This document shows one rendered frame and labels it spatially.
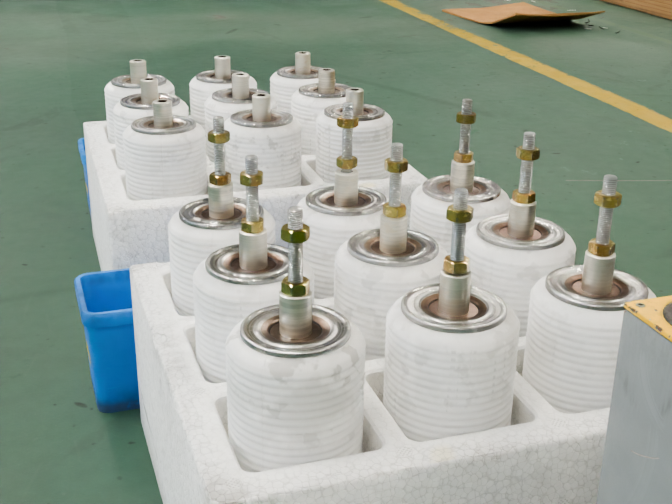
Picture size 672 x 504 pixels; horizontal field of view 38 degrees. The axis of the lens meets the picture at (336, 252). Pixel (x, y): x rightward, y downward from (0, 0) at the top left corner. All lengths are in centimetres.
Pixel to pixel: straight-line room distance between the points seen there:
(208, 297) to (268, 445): 14
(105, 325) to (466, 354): 45
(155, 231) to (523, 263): 47
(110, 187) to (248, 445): 57
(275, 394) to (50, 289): 76
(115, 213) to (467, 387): 55
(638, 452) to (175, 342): 38
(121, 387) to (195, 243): 26
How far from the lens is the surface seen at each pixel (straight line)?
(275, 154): 114
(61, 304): 131
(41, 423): 106
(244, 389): 64
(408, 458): 66
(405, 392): 69
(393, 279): 76
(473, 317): 68
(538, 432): 70
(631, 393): 59
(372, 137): 118
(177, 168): 112
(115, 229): 111
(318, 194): 91
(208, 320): 75
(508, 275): 81
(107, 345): 102
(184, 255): 85
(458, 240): 67
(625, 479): 62
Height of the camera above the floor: 56
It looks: 23 degrees down
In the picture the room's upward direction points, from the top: 1 degrees clockwise
